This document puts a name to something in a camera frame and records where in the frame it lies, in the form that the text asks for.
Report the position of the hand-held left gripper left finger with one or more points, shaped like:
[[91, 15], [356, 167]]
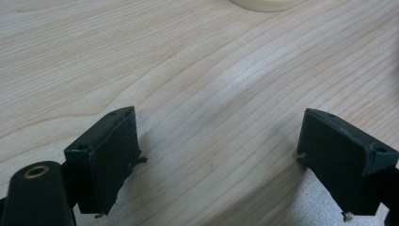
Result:
[[106, 163]]

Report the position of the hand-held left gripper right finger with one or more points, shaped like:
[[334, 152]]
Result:
[[338, 163]]

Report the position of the cream round plate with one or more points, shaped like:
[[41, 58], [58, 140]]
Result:
[[267, 4]]

